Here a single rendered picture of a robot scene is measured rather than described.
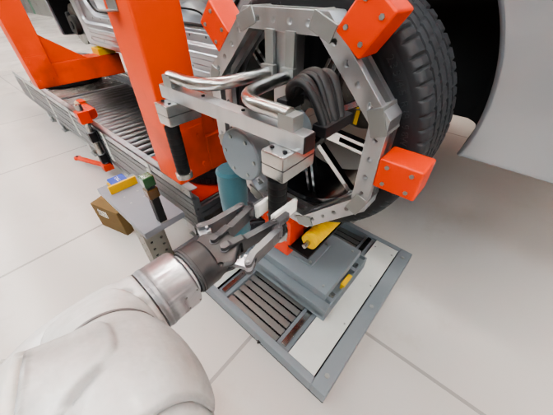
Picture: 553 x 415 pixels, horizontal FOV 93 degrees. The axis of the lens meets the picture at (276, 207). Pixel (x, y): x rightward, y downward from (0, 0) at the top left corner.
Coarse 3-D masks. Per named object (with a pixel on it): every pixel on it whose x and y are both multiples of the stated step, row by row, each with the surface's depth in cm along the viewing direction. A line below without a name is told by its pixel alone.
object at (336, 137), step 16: (256, 48) 72; (256, 64) 79; (272, 96) 95; (304, 96) 71; (304, 112) 79; (320, 144) 76; (352, 144) 70; (320, 160) 105; (336, 160) 77; (304, 176) 97; (320, 176) 97; (336, 176) 96; (352, 176) 91; (304, 192) 90; (320, 192) 88; (336, 192) 84
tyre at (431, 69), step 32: (256, 0) 64; (288, 0) 59; (320, 0) 54; (352, 0) 51; (416, 0) 57; (416, 32) 51; (384, 64) 52; (416, 64) 49; (448, 64) 59; (416, 96) 51; (448, 96) 61; (416, 128) 54; (288, 192) 93; (384, 192) 67
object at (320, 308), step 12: (264, 264) 124; (360, 264) 121; (264, 276) 125; (276, 276) 117; (288, 276) 119; (348, 276) 115; (288, 288) 115; (300, 288) 114; (336, 288) 114; (300, 300) 113; (312, 300) 110; (336, 300) 110; (312, 312) 111; (324, 312) 104
